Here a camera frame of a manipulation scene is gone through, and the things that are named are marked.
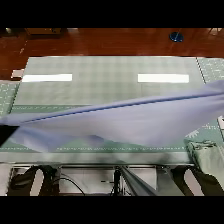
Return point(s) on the light blue shirt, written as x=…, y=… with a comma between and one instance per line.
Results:
x=133, y=120

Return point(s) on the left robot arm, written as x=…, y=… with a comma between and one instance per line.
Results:
x=23, y=181

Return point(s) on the blue round object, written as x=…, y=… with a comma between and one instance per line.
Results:
x=176, y=37

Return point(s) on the green garment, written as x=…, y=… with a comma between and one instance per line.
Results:
x=206, y=160

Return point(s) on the silver frame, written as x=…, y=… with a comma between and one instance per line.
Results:
x=140, y=186

